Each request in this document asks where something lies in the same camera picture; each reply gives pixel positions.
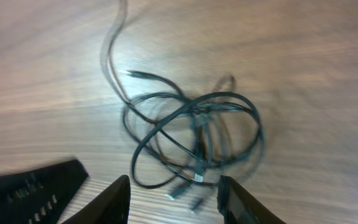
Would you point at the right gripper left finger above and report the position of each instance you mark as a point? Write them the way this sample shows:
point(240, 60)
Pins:
point(111, 206)

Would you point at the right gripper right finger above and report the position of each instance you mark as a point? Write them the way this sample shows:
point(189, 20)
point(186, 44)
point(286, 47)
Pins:
point(238, 206)

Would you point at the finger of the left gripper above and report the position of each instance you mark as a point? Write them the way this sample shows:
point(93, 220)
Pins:
point(41, 195)

